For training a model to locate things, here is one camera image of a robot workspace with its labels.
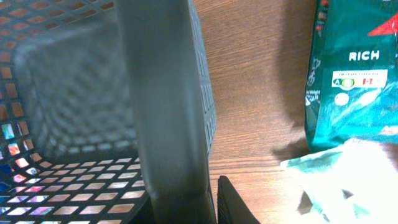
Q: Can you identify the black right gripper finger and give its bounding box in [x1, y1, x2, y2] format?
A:
[217, 175, 260, 224]

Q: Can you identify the mint green snack wrapper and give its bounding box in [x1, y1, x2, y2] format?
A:
[280, 139, 397, 223]

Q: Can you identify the green Nescafe coffee bag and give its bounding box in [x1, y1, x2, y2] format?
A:
[304, 0, 397, 152]

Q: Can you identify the grey plastic lattice basket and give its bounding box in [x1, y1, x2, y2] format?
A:
[1, 0, 216, 223]

